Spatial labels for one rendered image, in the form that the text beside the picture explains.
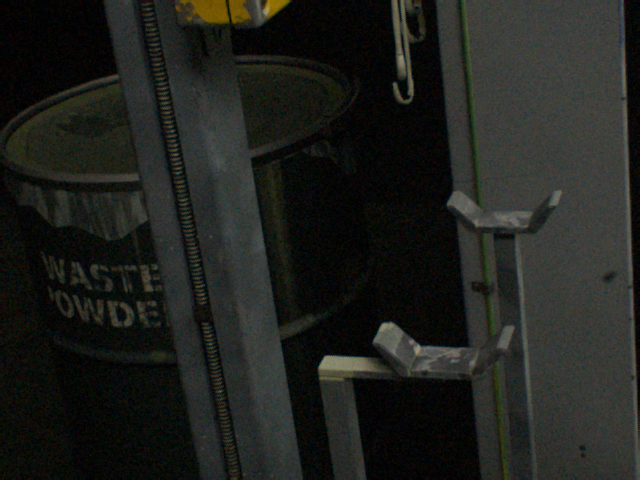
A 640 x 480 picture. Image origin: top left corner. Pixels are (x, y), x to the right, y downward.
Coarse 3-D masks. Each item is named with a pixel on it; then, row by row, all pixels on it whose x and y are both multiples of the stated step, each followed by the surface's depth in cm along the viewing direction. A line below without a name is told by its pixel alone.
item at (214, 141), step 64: (128, 0) 77; (128, 64) 79; (192, 64) 77; (192, 128) 79; (192, 192) 81; (192, 256) 84; (256, 256) 87; (192, 320) 86; (256, 320) 87; (192, 384) 88; (256, 384) 87; (256, 448) 89
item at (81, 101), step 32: (96, 96) 217; (256, 96) 206; (288, 96) 204; (320, 96) 201; (32, 128) 205; (64, 128) 205; (96, 128) 202; (128, 128) 200; (256, 128) 191; (288, 128) 190; (32, 160) 190; (64, 160) 190; (96, 160) 188; (128, 160) 186
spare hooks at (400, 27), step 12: (396, 0) 128; (408, 0) 130; (420, 0) 133; (396, 12) 128; (408, 12) 131; (420, 12) 133; (396, 24) 129; (420, 24) 134; (396, 36) 129; (408, 36) 133; (420, 36) 134; (396, 48) 130; (408, 48) 131; (408, 60) 131; (408, 72) 132; (396, 84) 129; (408, 84) 133; (396, 96) 130; (408, 96) 132
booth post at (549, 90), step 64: (448, 0) 122; (512, 0) 121; (576, 0) 119; (448, 64) 125; (512, 64) 123; (576, 64) 121; (448, 128) 128; (512, 128) 126; (576, 128) 124; (512, 192) 129; (576, 192) 127; (576, 256) 130; (576, 320) 133; (576, 384) 137; (576, 448) 140
